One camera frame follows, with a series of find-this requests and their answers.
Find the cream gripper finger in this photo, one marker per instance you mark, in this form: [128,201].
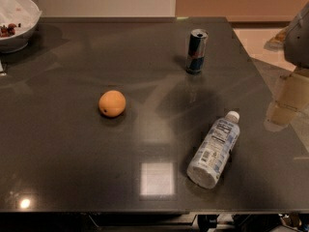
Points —
[278,117]

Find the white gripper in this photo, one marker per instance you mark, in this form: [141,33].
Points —
[297,45]

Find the red bull can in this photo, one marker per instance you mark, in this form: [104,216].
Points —
[196,51]

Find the clear plastic water bottle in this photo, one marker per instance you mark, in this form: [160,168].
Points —
[211,157]

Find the orange fruit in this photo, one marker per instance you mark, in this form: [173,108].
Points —
[112,103]

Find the white bowl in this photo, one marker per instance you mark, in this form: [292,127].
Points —
[25,15]

